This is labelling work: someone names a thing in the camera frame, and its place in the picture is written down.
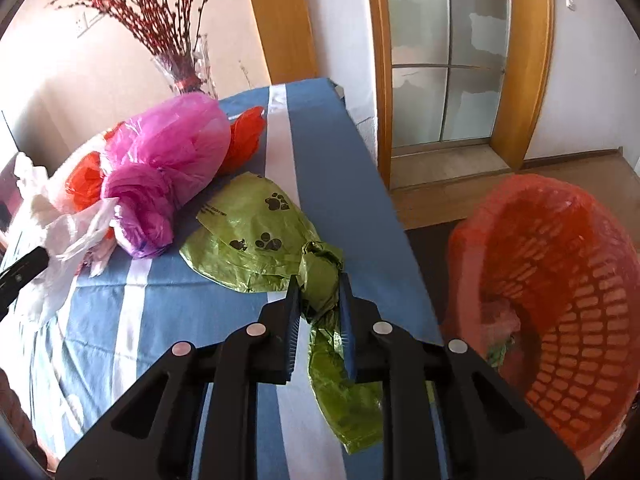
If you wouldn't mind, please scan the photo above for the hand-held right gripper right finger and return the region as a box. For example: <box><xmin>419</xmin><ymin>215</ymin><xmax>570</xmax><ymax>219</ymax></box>
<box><xmin>339</xmin><ymin>271</ymin><xmax>585</xmax><ymax>480</ymax></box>

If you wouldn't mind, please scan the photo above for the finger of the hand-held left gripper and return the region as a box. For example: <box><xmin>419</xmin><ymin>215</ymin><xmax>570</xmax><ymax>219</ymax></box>
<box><xmin>0</xmin><ymin>247</ymin><xmax>51</xmax><ymax>323</ymax></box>

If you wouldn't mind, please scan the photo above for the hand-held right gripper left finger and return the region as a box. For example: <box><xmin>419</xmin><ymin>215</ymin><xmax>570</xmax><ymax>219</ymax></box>
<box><xmin>56</xmin><ymin>275</ymin><xmax>303</xmax><ymax>480</ymax></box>

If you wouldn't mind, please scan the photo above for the white plastic bag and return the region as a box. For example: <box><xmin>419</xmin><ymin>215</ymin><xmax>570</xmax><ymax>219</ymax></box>
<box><xmin>12</xmin><ymin>152</ymin><xmax>121</xmax><ymax>321</ymax></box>

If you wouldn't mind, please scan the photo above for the green paw-print plastic bag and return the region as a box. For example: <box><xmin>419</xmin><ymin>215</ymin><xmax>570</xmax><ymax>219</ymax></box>
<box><xmin>179</xmin><ymin>172</ymin><xmax>386</xmax><ymax>456</ymax></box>

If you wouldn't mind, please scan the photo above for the red lined plastic trash basket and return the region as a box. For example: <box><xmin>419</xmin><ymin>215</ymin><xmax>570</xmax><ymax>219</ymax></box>
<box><xmin>442</xmin><ymin>174</ymin><xmax>640</xmax><ymax>478</ymax></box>

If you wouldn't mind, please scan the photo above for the blue striped tablecloth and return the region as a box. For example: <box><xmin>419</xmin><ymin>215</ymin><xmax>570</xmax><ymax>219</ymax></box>
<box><xmin>0</xmin><ymin>77</ymin><xmax>443</xmax><ymax>480</ymax></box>

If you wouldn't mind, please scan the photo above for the pink plastic bag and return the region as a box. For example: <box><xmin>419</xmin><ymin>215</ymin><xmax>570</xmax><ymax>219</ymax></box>
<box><xmin>101</xmin><ymin>92</ymin><xmax>232</xmax><ymax>260</ymax></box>

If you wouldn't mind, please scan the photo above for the clear glass vase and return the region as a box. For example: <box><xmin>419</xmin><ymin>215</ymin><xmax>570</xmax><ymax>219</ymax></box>
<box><xmin>152</xmin><ymin>35</ymin><xmax>218</xmax><ymax>101</ymax></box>

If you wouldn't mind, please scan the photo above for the frosted glass door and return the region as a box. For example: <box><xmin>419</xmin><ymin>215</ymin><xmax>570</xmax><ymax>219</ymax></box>
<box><xmin>382</xmin><ymin>0</ymin><xmax>512</xmax><ymax>148</ymax></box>

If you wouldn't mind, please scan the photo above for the red berry branch bundle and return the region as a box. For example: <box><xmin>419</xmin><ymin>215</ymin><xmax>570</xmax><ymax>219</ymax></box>
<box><xmin>47</xmin><ymin>0</ymin><xmax>221</xmax><ymax>96</ymax></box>

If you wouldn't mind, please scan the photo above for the wooden wall trim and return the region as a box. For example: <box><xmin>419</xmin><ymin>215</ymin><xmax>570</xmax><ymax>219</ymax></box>
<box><xmin>242</xmin><ymin>0</ymin><xmax>321</xmax><ymax>86</ymax></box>

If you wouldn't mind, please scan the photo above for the wooden door frame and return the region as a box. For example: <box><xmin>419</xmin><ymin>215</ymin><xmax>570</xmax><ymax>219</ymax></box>
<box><xmin>364</xmin><ymin>0</ymin><xmax>555</xmax><ymax>191</ymax></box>

